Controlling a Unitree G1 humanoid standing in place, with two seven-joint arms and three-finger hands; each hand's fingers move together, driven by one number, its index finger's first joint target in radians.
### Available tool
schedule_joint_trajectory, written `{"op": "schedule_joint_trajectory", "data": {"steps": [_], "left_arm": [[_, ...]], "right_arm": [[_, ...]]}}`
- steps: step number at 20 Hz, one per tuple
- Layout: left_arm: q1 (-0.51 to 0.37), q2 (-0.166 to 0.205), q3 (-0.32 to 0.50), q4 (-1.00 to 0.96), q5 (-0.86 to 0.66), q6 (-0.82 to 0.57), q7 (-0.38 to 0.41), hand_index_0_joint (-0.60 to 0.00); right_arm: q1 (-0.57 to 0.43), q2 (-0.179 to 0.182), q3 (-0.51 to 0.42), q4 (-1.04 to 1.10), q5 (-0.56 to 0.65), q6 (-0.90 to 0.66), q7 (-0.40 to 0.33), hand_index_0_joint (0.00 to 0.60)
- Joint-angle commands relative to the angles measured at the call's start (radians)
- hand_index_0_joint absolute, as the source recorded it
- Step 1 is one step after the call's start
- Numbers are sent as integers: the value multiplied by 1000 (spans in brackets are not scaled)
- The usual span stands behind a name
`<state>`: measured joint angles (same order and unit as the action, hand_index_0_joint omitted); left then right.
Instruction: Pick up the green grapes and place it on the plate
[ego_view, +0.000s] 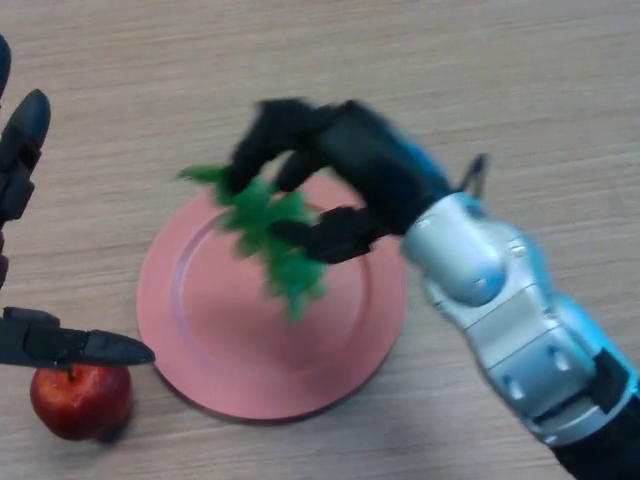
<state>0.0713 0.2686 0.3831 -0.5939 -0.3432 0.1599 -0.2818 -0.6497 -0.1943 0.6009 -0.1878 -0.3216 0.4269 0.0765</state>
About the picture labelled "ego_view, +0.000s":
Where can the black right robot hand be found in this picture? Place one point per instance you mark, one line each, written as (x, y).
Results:
(380, 170)

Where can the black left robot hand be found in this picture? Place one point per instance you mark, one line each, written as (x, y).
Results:
(20, 165)

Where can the green grape bunch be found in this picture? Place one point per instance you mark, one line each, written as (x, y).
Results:
(260, 215)

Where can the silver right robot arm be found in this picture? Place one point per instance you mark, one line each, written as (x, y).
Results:
(500, 300)

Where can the pink round plate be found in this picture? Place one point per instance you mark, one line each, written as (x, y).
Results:
(225, 350)

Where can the red apple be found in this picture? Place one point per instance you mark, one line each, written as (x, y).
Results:
(80, 405)

